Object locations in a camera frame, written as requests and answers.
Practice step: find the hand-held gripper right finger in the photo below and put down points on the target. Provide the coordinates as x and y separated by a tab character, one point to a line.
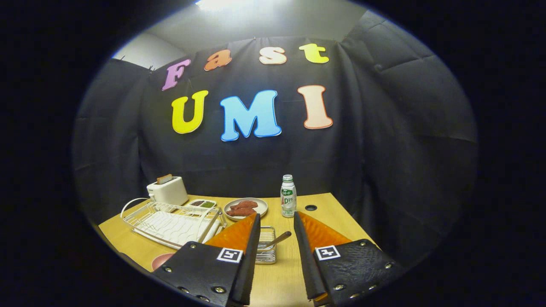
305	256

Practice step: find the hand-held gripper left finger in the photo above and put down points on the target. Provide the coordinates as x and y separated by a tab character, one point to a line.
249	256

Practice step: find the pink plate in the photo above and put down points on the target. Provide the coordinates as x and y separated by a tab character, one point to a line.
162	261

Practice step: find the beige plate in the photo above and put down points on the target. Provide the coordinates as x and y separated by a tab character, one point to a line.
262	208

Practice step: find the red meat piece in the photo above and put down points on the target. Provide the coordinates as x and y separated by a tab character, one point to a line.
241	212
245	204

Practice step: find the white green-label drink bottle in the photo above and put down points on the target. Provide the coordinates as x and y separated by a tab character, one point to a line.
288	198

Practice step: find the pile of green beans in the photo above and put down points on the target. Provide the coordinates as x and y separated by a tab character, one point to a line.
207	204

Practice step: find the white divided tray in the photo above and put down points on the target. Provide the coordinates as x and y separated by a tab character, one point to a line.
200	207

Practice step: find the white drip tray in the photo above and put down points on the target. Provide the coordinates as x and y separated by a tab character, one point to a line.
175	228

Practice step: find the cream toaster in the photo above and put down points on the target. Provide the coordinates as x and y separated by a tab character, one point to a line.
168	194

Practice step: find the toast slice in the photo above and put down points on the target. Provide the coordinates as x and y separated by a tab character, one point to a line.
164	179

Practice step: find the black backdrop cloth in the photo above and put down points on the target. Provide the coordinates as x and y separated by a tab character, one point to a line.
362	149

